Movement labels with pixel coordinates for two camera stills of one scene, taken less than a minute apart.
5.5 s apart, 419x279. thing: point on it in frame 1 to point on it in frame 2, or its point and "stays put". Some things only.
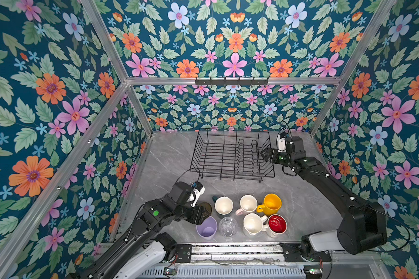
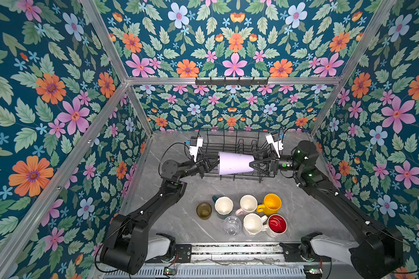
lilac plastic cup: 207,229 to 230,163
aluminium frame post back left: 131,86 stays put
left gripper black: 199,217 to 201,167
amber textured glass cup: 208,208 stays put
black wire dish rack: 227,154 stays put
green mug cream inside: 223,206 stays put
